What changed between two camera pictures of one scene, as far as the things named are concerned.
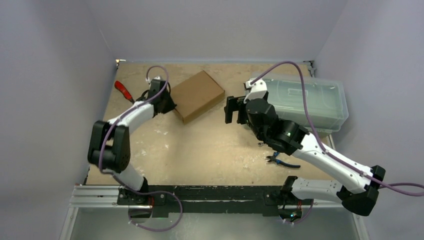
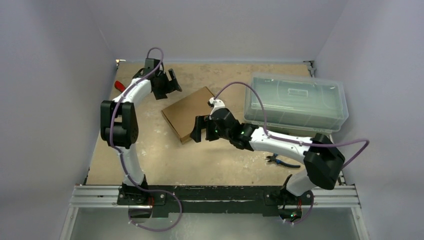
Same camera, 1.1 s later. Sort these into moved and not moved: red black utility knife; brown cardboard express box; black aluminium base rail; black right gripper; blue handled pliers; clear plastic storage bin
Moved: brown cardboard express box; black right gripper
Not moved: red black utility knife; black aluminium base rail; blue handled pliers; clear plastic storage bin
